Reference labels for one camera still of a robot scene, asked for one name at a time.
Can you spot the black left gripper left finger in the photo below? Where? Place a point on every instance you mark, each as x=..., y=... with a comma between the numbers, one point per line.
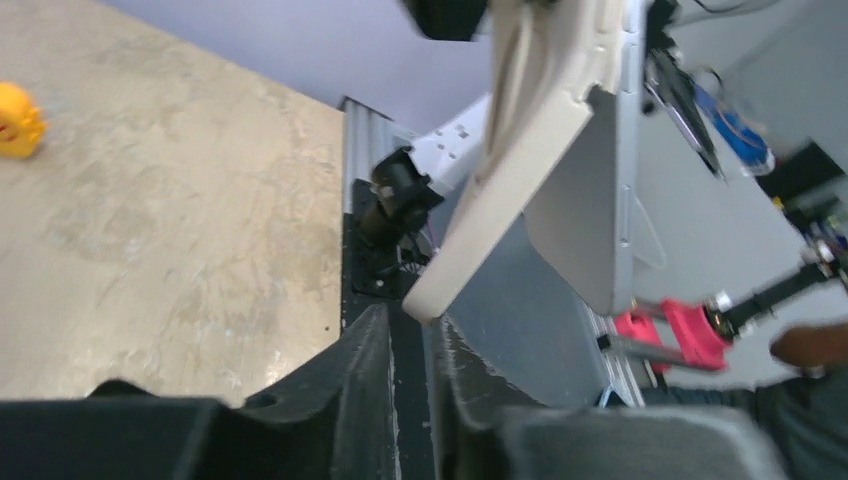
x=329, y=419

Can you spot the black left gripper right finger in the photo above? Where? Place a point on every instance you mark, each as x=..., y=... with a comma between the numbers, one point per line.
x=489, y=429

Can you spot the phone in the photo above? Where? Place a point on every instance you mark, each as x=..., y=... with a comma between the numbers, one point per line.
x=581, y=219

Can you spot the white phone case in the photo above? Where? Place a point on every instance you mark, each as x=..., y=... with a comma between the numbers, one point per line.
x=547, y=57

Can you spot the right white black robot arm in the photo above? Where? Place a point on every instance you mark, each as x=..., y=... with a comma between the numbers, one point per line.
x=415, y=178

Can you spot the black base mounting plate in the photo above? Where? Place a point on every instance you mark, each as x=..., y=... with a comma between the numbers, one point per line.
x=368, y=276

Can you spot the pink clamp tool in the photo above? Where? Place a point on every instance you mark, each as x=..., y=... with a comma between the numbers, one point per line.
x=671, y=333

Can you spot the person in green shirt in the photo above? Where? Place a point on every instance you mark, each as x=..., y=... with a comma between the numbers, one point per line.
x=805, y=416

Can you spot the yellow toy block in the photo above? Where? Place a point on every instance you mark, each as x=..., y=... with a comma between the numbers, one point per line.
x=22, y=124

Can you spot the aluminium frame rail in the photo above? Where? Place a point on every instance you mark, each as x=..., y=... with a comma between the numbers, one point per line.
x=368, y=137

